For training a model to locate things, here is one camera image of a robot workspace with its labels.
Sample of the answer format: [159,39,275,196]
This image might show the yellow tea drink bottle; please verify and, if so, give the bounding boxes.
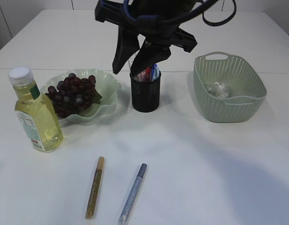
[8,67,63,153]

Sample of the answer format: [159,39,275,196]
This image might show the green wavy plastic plate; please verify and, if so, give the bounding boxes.
[40,69,121,124]

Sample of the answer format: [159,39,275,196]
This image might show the purple artificial grape bunch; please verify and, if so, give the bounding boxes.
[45,73,102,119]

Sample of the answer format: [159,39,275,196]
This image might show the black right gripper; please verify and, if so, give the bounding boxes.
[95,0,197,76]

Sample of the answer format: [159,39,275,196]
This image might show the blue capped safety scissors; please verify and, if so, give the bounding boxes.
[150,64,160,82]

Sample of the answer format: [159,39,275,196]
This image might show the silver glitter pen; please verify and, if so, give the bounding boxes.
[118,163,147,225]

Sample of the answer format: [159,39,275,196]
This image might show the clear plastic sheet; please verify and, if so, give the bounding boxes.
[203,82,230,98]

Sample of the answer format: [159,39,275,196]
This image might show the clear plastic ruler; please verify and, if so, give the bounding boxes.
[127,51,138,73]

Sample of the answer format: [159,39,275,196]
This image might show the green woven plastic basket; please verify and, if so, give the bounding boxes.
[193,52,267,123]

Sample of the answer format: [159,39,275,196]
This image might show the black mesh pen cup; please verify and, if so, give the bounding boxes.
[130,72,161,113]

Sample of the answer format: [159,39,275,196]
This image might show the red glitter pen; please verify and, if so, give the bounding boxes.
[144,67,151,83]

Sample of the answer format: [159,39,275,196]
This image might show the pink purple scissors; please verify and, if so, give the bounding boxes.
[134,70,146,82]

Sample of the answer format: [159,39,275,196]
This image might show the gold glitter pen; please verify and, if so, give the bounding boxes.
[85,157,104,219]

